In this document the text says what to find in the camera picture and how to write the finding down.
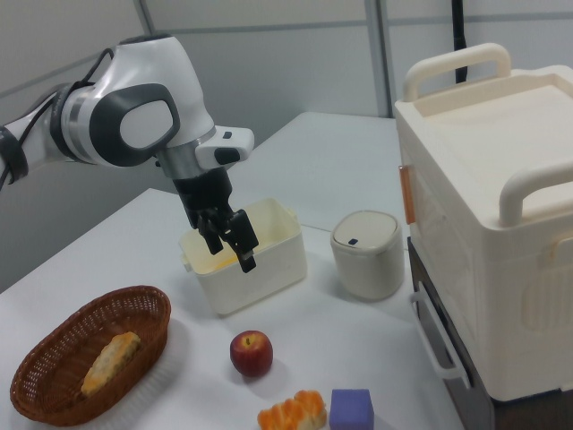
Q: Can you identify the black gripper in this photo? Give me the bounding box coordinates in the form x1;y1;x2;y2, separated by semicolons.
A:
172;167;261;274

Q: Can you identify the purple cube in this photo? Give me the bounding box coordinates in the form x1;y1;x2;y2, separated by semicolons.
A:
329;388;375;430

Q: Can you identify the white plastic bin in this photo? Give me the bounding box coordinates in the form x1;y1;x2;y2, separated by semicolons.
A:
178;198;309;320

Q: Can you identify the red apple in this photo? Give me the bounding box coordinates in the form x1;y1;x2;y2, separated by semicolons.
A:
229;330;274;377

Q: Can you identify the small beige lidded trash can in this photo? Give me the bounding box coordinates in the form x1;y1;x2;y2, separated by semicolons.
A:
329;209;405;301

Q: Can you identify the long baked bread roll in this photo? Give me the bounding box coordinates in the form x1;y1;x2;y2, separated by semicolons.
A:
80;331;142;398

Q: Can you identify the orange-topped pull-apart bread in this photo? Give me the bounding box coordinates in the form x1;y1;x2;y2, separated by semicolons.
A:
257;389;329;430

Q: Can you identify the brown wicker basket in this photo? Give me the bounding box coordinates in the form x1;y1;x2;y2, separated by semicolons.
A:
9;285;173;428

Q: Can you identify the dark brown drawer box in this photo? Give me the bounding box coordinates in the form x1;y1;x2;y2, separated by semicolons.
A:
406;236;496;430

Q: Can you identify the copper cabinet door handle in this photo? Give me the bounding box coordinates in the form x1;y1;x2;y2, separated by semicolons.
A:
398;164;417;226

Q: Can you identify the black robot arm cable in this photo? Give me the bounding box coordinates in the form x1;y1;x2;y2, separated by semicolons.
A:
0;46;116;189

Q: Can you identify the white drawer handle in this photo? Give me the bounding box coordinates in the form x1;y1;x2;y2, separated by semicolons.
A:
410;292;472;391

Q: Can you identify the cream plastic cabinet with handles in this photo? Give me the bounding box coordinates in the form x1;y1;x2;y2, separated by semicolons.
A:
393;42;573;402

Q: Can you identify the black camera stand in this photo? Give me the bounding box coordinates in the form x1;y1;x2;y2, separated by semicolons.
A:
449;0;470;84

